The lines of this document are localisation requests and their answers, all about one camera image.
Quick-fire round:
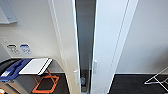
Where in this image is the white drying rack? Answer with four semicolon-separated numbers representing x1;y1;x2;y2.
143;66;168;87

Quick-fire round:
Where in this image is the white wardrobe door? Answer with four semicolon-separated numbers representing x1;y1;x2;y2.
47;0;82;94
88;0;130;94

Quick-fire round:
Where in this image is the grey wall box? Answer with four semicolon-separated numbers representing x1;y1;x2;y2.
0;0;19;25

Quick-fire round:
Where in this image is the white door handle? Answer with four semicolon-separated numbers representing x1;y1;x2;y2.
72;67;81;85
91;58;99;75

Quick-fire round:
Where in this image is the blue white wall sign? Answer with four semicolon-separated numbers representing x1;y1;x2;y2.
18;43;32;56

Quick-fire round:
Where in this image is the white wardrobe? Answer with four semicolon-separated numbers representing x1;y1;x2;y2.
47;0;140;94

